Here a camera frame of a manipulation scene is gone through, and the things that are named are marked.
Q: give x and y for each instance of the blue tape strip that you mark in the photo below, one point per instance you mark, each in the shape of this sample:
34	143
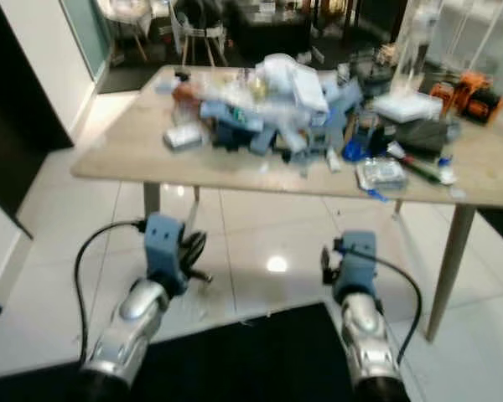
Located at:
375	195

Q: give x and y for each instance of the small white box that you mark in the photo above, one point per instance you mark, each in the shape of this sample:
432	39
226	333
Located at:
184	137

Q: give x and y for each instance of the small blue object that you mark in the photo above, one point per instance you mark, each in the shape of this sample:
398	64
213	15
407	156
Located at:
355	151

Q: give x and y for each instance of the black floor mat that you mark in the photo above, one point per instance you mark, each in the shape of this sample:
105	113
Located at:
243	360

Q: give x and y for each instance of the light wooden table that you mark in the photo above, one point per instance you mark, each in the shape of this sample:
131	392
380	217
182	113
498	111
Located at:
117	151

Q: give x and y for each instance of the blue-grey printed part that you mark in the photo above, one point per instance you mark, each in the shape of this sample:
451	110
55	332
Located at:
230	126

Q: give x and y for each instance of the green and red pen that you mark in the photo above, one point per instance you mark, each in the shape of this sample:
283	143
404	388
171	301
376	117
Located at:
419	166

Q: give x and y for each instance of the black pouch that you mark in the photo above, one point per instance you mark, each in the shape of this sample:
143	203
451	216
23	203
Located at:
426	136

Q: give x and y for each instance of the flat white box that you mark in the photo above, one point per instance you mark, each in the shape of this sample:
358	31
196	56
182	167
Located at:
407	106

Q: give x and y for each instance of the white plastic bag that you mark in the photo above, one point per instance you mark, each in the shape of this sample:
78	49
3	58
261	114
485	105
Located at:
293	79

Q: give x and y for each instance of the orange and black device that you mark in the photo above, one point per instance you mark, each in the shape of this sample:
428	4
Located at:
474	96

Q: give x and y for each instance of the black chair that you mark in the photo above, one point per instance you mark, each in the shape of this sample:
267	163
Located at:
201	25

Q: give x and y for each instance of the clear acrylic tower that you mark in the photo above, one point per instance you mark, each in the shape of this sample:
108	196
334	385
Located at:
415	50

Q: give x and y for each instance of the dark low table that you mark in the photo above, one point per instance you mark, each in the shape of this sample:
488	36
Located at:
272	29

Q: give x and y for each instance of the frosted glass door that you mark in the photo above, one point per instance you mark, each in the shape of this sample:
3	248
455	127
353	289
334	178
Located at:
90	29

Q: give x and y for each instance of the white chair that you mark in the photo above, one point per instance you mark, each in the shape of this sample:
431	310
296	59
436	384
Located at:
130	10

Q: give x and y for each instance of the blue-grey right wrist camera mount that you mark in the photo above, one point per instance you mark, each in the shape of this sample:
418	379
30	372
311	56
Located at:
356	264

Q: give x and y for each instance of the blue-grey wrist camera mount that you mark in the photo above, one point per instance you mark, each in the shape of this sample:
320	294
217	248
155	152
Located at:
161	247
356	264

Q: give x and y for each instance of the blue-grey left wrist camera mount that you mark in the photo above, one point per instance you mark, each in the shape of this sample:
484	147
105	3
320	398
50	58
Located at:
161	247

